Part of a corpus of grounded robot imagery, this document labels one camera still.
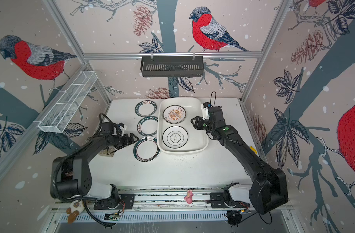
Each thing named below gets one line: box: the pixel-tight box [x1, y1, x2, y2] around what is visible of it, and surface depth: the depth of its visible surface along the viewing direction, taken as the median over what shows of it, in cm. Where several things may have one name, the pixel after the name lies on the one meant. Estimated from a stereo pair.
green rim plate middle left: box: [136, 116, 159, 137], surface depth 109 cm
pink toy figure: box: [184, 189, 195, 205], surface depth 75 cm
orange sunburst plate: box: [162, 104, 187, 125], surface depth 112 cm
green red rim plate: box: [132, 136, 161, 163], surface depth 94 cm
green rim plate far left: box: [134, 99, 158, 117], surface depth 117 cm
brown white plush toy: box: [65, 199, 85, 224], surface depth 71 cm
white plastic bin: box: [157, 97, 210, 155], surface depth 103 cm
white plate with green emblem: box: [161, 125, 189, 149], surface depth 100 cm
